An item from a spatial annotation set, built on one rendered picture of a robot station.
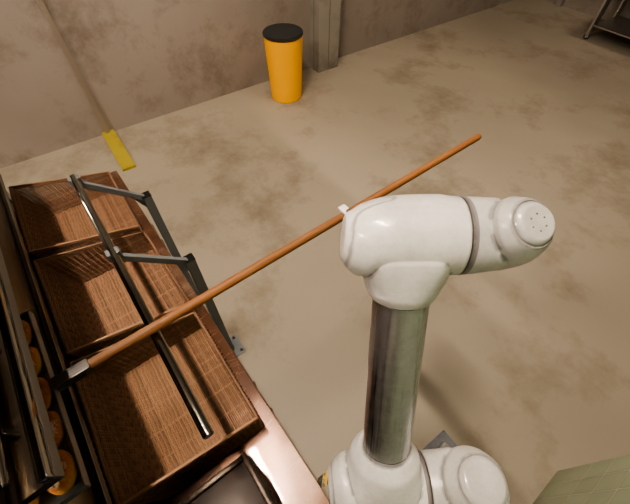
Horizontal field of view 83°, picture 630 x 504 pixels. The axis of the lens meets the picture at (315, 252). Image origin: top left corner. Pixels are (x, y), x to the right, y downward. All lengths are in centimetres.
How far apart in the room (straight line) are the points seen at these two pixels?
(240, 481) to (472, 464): 67
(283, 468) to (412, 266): 116
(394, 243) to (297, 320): 190
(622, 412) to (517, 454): 70
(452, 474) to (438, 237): 55
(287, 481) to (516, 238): 125
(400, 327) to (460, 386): 178
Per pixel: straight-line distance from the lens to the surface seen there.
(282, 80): 421
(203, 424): 103
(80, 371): 116
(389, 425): 78
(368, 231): 54
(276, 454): 158
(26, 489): 89
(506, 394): 249
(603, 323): 306
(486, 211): 60
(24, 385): 93
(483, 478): 94
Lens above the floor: 214
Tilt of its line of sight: 52 degrees down
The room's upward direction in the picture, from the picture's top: straight up
